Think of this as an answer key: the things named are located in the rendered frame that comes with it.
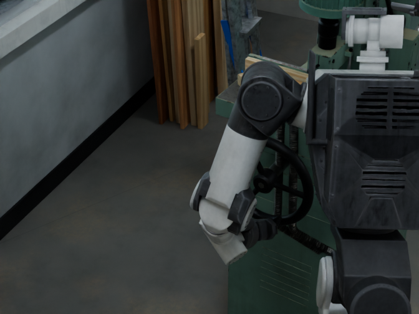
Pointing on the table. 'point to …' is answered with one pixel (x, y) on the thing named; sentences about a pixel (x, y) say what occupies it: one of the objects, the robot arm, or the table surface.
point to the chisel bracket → (331, 55)
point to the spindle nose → (328, 33)
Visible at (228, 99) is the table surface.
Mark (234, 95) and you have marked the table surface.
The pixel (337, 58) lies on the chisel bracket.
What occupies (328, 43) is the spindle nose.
